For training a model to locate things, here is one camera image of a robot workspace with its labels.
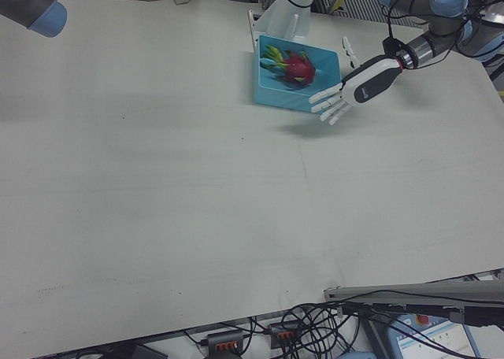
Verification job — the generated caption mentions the tangled black cables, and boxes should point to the tangled black cables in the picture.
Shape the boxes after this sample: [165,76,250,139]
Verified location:
[184,298,381,358]

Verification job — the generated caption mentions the pink dragon fruit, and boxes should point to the pink dragon fruit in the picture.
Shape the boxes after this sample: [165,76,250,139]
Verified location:
[259,43,318,89]

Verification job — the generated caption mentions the blue grey teach pendant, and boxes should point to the blue grey teach pendant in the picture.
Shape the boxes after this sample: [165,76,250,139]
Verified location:
[387,311,504,359]

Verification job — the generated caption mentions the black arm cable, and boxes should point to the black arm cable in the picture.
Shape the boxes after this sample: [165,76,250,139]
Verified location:
[383,0,504,65]

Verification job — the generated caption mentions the white grey robot hand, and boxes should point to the white grey robot hand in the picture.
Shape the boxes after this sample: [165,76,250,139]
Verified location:
[309,35,403,126]

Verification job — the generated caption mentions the grey hub with orange switches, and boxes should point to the grey hub with orange switches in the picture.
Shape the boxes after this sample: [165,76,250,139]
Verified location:
[268,320,302,349]
[206,328,246,354]

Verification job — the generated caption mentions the light blue plastic bin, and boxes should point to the light blue plastic bin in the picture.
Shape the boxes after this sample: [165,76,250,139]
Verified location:
[253,34,342,114]

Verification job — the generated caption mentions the aluminium profile rail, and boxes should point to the aluminium profile rail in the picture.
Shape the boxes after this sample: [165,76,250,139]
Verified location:
[323,270,504,309]

